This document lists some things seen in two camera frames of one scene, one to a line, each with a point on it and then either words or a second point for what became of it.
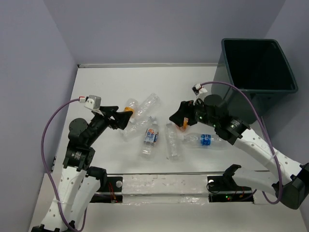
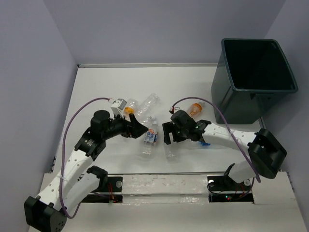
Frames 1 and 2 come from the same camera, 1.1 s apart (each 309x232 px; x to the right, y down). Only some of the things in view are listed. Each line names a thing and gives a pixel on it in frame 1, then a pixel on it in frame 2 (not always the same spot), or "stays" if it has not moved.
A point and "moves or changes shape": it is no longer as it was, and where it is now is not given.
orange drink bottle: (185, 124) moves or changes shape
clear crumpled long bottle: (148, 105) stays
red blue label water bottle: (151, 137) stays
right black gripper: (186, 109) → (169, 126)
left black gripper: (121, 118) → (137, 129)
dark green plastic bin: (258, 68) stays
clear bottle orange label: (132, 105) stays
